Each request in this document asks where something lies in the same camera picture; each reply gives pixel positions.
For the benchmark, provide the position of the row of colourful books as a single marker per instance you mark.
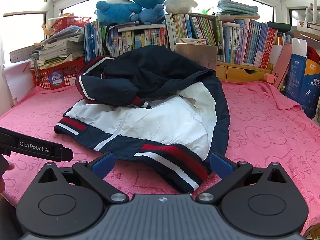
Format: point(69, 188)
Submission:
point(195, 27)

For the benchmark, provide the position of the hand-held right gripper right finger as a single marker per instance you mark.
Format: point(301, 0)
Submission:
point(221, 166)

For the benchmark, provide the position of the stack of green booklets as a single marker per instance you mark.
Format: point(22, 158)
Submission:
point(237, 7)

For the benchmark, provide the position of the pink paper folder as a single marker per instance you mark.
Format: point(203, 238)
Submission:
point(282, 62)

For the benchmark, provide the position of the small red plastic basket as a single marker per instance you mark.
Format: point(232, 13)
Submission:
point(67, 22)

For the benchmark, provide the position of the person's left hand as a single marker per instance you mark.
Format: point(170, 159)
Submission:
point(2, 185)

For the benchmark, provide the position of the navy white red jacket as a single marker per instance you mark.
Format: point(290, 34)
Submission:
point(150, 127)

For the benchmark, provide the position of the brown cardboard box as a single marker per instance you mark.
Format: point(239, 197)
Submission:
point(197, 56)

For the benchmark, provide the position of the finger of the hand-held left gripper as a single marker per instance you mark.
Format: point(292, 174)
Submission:
point(67, 154)

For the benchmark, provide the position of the blue cardboard box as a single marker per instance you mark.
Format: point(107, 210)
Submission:
point(303, 85)

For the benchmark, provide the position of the wooden drawer box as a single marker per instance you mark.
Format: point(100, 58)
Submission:
point(237, 73)

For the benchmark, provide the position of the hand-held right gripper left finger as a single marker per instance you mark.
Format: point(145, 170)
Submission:
point(103, 166)

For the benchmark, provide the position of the small blue plush toy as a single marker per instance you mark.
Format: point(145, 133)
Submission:
point(150, 15)

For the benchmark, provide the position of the stack of paper booklets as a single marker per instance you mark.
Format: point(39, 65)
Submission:
point(60, 46)

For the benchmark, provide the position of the large red plastic basket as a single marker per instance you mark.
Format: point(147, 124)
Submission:
point(67, 71)

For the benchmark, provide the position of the pink eraser block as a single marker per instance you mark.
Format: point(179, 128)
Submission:
point(269, 78)

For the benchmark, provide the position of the white panel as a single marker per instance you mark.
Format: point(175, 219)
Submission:
point(17, 80)

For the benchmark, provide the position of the grey grid cutting mat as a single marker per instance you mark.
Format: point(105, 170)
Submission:
point(20, 55)

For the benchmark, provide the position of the blue plush whale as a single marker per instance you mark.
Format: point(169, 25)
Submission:
point(115, 11)

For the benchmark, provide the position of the pink rabbit print towel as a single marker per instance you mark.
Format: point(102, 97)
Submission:
point(262, 135)

